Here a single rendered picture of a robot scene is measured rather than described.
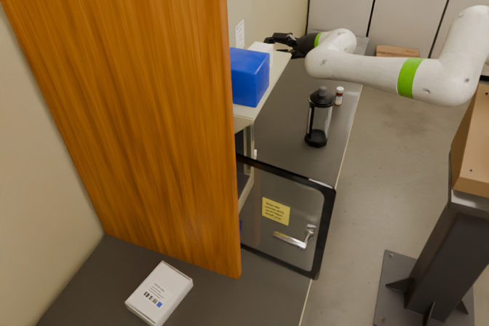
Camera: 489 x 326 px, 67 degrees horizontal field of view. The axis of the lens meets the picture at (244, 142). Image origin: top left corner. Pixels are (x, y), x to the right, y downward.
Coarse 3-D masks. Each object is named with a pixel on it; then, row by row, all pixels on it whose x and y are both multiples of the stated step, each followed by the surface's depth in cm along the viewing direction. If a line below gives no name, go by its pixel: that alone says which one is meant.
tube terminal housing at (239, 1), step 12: (228, 0) 84; (240, 0) 90; (252, 0) 98; (228, 12) 85; (240, 12) 92; (252, 12) 100; (228, 24) 87; (252, 24) 102; (252, 36) 104; (252, 144) 129; (252, 156) 133
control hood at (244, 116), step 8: (280, 56) 102; (288, 56) 102; (280, 64) 99; (272, 72) 96; (280, 72) 97; (272, 80) 93; (272, 88) 92; (264, 96) 88; (240, 112) 84; (248, 112) 83; (256, 112) 84; (240, 120) 83; (248, 120) 82; (240, 128) 85
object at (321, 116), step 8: (320, 104) 144; (328, 104) 144; (320, 112) 147; (328, 112) 147; (320, 120) 149; (328, 120) 151; (312, 128) 153; (320, 128) 152; (328, 128) 154; (312, 136) 156; (320, 136) 155
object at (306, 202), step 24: (240, 168) 93; (264, 168) 88; (240, 192) 99; (264, 192) 94; (288, 192) 90; (312, 192) 86; (240, 216) 106; (264, 216) 100; (312, 216) 91; (240, 240) 114; (264, 240) 108; (312, 240) 97; (288, 264) 109; (312, 264) 103
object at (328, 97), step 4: (320, 88) 144; (324, 88) 144; (312, 92) 149; (316, 92) 147; (320, 92) 145; (324, 92) 144; (328, 92) 147; (312, 96) 146; (316, 96) 145; (320, 96) 145; (324, 96) 145; (328, 96) 145; (332, 96) 146; (316, 100) 145; (320, 100) 144; (324, 100) 144; (328, 100) 144; (332, 100) 145
